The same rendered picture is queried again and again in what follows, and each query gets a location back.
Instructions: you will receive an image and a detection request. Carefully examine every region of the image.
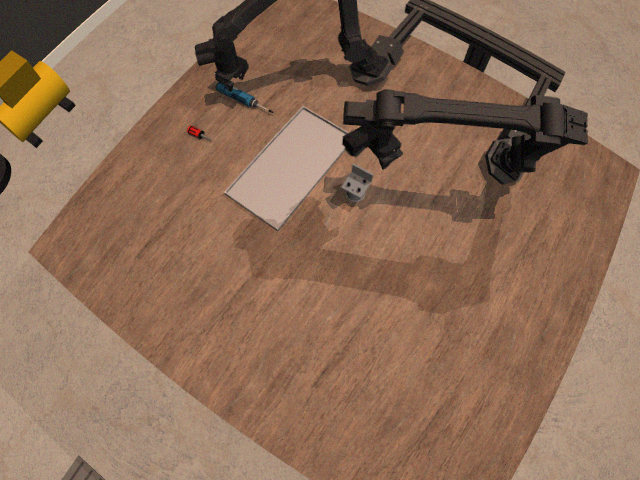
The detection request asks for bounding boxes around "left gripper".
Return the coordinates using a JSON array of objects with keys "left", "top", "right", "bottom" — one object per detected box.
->
[{"left": 368, "top": 122, "right": 403, "bottom": 170}]

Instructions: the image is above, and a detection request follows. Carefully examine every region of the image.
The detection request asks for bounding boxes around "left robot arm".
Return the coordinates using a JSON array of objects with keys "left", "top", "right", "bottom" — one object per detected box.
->
[{"left": 342, "top": 89, "right": 588, "bottom": 180}]

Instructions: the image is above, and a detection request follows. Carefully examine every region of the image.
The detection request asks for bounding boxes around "blue screwdriver barrel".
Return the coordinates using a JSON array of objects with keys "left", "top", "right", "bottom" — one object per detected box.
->
[{"left": 216, "top": 82, "right": 269, "bottom": 111}]

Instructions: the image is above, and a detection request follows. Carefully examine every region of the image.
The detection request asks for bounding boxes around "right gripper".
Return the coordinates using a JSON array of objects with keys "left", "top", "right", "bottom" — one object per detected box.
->
[{"left": 215, "top": 54, "right": 249, "bottom": 92}]

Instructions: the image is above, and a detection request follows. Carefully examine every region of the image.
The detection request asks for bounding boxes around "beige metal bracket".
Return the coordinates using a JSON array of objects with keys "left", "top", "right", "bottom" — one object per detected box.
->
[{"left": 341, "top": 163, "right": 374, "bottom": 199}]

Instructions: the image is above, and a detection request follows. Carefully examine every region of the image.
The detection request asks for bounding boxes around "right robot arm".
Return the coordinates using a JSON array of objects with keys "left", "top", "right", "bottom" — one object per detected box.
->
[{"left": 195, "top": 0, "right": 388, "bottom": 78}]

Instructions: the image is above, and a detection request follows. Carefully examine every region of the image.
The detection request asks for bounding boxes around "grey cylinder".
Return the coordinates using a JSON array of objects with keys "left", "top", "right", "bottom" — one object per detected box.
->
[{"left": 345, "top": 191, "right": 365, "bottom": 202}]

